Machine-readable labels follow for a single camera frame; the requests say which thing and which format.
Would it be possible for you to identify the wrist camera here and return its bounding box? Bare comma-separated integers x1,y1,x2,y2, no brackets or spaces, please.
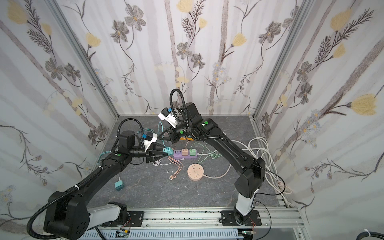
158,108,178,128
143,132,158,151

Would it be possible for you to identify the aluminium mounting rail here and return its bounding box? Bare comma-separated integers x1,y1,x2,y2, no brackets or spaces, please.
128,206,305,232

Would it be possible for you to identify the teal charger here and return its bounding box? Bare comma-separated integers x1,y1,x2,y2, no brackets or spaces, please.
163,147,174,156
115,180,125,191

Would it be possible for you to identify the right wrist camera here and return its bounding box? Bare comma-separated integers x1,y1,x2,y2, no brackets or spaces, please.
158,108,178,128

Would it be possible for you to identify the pink charging cable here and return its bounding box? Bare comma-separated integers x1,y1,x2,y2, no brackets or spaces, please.
166,155,184,181

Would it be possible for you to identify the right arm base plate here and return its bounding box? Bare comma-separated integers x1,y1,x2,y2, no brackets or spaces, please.
220,210,262,227

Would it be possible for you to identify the purple power strip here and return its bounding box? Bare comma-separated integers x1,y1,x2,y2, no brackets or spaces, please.
173,149,198,160

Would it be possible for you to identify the orange power strip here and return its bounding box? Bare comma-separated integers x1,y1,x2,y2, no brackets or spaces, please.
180,137,194,141

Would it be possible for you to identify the pink round power strip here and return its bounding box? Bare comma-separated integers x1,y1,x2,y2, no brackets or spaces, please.
187,164,204,181

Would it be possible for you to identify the pink charger plug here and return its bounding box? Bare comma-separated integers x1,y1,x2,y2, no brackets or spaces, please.
182,149,189,156

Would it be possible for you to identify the white power cords bundle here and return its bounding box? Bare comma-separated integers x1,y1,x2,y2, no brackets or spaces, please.
203,136,293,208

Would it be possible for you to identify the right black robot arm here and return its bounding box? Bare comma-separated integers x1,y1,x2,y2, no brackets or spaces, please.
159,88,270,225

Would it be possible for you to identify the green charger plug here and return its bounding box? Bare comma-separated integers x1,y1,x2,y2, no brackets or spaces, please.
189,149,197,156

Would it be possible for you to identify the white slotted cable duct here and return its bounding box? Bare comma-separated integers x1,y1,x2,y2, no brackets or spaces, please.
80,229,244,240

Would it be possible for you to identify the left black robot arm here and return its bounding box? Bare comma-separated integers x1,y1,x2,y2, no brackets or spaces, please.
26,125,166,240

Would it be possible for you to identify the light green charging cable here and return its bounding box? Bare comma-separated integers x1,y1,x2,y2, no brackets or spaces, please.
194,142,223,164

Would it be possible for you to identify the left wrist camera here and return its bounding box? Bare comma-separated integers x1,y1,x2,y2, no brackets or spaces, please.
143,132,158,151

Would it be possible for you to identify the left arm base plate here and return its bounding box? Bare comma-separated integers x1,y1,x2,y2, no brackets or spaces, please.
121,211,145,229

